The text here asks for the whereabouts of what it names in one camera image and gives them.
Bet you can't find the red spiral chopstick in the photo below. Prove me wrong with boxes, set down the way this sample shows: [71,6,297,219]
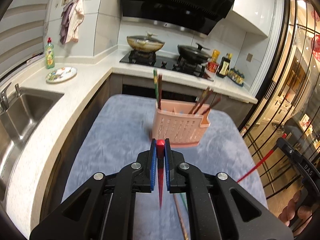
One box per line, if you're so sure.
[156,140,165,209]

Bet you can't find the pink-red chopstick silver band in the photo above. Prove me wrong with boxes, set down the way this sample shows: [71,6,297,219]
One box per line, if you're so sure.
[236,135,287,186]

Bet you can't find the brown chopstick gold band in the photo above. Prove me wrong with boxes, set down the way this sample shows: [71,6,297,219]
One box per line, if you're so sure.
[173,194,189,240]

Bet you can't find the green chopstick gold band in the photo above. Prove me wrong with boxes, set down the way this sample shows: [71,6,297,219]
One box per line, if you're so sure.
[153,69,159,106]

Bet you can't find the dark maroon chopstick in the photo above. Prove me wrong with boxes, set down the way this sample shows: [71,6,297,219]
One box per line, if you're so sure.
[202,96,222,115]

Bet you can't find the right hand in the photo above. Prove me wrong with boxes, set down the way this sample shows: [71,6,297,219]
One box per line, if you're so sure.
[278,190,312,236]

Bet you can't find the grey-blue plush table mat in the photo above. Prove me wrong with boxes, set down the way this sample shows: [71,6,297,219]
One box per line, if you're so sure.
[61,93,269,240]

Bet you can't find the pink perforated utensil holder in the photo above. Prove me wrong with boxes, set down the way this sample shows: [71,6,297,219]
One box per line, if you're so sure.
[151,100,210,148]

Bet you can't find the chopsticks in holder side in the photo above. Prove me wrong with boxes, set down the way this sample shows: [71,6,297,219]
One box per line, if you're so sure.
[189,87,213,114]

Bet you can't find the dark chopstick in holder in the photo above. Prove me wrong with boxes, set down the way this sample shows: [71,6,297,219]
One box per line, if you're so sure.
[157,74,162,109]

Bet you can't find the black gas stove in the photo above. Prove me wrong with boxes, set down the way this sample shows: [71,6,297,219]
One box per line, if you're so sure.
[120,50,209,79]

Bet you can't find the dark soy sauce bottle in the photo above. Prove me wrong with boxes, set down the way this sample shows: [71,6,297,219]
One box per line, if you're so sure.
[216,53,233,78]

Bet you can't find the patterned plate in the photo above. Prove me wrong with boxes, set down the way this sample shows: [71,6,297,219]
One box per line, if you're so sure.
[46,67,78,84]

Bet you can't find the steel sink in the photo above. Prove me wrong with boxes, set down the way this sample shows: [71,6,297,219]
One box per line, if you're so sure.
[1,87,64,206]

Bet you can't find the wok with glass lid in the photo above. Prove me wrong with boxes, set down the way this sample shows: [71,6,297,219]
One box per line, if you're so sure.
[126,33,165,53]

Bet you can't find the black pan with lid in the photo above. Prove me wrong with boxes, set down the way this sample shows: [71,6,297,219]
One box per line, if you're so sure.
[177,43,211,63]

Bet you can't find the green dish soap bottle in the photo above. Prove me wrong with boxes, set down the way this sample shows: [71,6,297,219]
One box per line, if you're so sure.
[44,37,55,69]

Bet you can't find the chrome faucet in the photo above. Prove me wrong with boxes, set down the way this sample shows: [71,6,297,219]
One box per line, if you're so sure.
[1,82,22,112]

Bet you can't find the hanging pink cloth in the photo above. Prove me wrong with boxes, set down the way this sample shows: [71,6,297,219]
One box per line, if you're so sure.
[65,0,85,43]

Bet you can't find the hanging purple cloth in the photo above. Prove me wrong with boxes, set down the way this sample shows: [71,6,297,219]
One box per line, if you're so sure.
[60,2,74,44]

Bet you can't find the black range hood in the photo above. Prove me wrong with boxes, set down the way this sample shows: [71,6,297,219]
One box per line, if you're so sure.
[120,0,235,35]

